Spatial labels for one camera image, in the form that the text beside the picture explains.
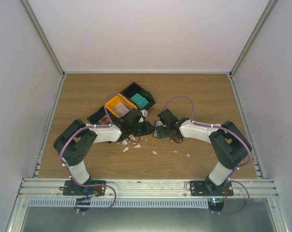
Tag black bin with red cards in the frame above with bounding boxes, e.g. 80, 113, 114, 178
87, 106, 117, 125

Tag red patterned card stack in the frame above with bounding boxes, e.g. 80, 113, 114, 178
100, 116, 112, 125

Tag teal card stack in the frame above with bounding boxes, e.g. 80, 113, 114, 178
130, 93, 149, 110

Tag grey slotted cable duct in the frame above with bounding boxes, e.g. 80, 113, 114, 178
28, 198, 208, 209

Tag aluminium front rail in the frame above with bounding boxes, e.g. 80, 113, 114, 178
18, 178, 278, 199

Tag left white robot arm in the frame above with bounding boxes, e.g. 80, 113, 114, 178
53, 119, 155, 195

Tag white cards in orange bin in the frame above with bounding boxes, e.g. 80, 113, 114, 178
113, 102, 129, 117

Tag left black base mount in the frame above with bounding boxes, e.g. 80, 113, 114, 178
59, 180, 106, 196

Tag orange plastic bin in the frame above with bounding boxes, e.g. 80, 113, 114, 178
105, 93, 138, 118

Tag black bin with teal cards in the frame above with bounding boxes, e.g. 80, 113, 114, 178
120, 82, 156, 110

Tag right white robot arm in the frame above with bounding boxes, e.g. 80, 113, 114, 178
156, 118, 252, 196

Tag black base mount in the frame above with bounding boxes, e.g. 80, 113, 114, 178
59, 180, 106, 196
185, 180, 234, 197

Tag brown leather card holder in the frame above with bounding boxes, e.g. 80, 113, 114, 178
152, 120, 183, 143

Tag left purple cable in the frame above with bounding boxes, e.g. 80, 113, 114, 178
58, 93, 132, 187

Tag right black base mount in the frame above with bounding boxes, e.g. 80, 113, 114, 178
185, 180, 234, 197

